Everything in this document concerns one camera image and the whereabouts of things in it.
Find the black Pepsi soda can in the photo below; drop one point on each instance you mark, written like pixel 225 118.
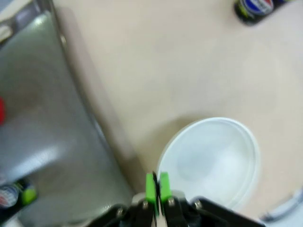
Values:
pixel 16 196
pixel 254 11

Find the white translucent plastic bowl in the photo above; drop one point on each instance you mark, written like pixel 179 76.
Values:
pixel 213 160

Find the brown plastic serving tray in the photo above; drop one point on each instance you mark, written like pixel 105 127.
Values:
pixel 47 94

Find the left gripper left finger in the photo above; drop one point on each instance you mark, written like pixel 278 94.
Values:
pixel 151 189

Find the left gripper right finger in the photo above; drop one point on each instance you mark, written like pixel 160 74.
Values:
pixel 165 186

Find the red plastic cup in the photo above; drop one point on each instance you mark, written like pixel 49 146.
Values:
pixel 2 110

